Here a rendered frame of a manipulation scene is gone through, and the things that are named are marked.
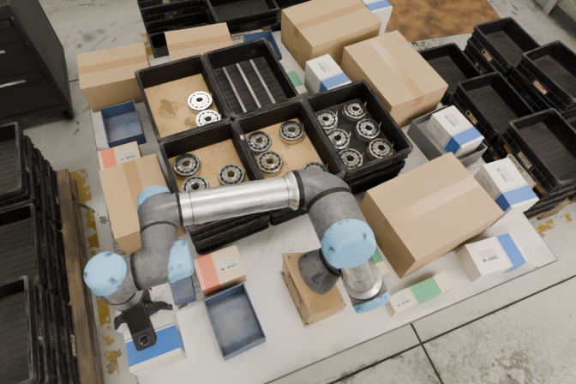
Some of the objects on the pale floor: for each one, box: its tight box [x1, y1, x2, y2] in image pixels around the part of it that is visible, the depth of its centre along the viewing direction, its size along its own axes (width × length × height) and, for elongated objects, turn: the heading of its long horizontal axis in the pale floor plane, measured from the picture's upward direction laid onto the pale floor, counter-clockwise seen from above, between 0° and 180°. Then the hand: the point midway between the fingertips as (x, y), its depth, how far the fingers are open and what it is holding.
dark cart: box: [0, 0, 74, 125], centre depth 247 cm, size 60×45×90 cm
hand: (150, 323), depth 105 cm, fingers closed on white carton, 13 cm apart
